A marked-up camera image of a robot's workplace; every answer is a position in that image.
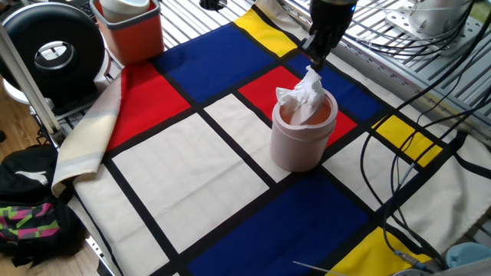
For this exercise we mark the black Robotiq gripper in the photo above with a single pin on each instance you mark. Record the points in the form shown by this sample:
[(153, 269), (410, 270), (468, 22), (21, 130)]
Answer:
[(330, 21)]

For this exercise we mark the white tissue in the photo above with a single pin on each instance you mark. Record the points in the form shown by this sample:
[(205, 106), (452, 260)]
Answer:
[(305, 94)]

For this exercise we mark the pink swing-lid trash can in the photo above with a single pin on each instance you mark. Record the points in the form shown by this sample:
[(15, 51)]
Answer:
[(301, 149)]

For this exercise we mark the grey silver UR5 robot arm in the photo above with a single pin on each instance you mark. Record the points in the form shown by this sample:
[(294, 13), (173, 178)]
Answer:
[(468, 257)]

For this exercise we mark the silver perforated mounting plate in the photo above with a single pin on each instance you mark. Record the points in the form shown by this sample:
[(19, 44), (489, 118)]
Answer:
[(433, 19)]

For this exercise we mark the Mondrian colour-block tablecloth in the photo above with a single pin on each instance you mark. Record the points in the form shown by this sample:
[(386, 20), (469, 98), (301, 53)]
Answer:
[(192, 172)]

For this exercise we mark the orange bin with grey rim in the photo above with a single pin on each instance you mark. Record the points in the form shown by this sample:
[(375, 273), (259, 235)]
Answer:
[(130, 38)]

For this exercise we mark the white cup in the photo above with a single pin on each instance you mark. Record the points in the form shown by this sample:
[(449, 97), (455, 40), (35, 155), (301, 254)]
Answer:
[(122, 9)]

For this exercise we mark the white zip tie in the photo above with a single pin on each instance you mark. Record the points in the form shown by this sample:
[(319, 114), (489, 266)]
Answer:
[(318, 269)]

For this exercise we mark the black round fan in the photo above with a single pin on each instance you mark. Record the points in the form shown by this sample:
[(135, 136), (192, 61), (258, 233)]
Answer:
[(53, 57)]

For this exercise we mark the black bag with white logo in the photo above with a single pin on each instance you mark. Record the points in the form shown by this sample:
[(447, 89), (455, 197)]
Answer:
[(27, 172)]

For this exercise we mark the black backpack with colourful pattern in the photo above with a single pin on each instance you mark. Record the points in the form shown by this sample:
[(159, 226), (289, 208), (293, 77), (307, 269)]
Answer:
[(34, 226)]

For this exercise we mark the aluminium frame post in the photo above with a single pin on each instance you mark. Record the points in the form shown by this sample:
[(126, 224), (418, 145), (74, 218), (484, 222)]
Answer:
[(27, 88)]

